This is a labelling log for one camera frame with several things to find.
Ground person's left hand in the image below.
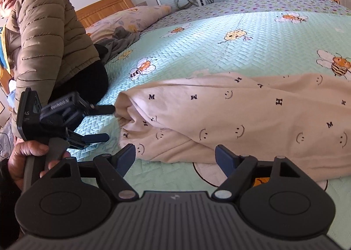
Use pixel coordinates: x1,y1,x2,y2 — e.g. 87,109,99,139
9,141,71,189

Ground floral pillow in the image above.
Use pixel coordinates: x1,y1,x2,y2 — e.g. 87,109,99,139
85,5,172,45

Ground wooden headboard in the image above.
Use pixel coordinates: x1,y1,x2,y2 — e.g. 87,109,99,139
75,0,132,29

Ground cream smiley print pants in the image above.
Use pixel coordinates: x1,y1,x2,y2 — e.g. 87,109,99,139
114,72,351,178

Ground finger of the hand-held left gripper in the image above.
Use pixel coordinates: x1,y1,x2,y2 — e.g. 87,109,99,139
67,129,110,150
82,105,117,116

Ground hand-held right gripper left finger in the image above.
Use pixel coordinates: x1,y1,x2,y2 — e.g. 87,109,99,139
49,143,139,203

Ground person's body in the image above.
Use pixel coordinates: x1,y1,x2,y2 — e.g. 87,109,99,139
0,0,109,141

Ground green bee print bed cover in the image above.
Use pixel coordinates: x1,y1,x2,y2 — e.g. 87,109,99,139
66,10,351,212

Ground grey garment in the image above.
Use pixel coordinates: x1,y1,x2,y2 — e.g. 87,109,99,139
103,26,141,61

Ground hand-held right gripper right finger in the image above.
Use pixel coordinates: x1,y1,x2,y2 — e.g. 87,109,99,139
213,144,302,203

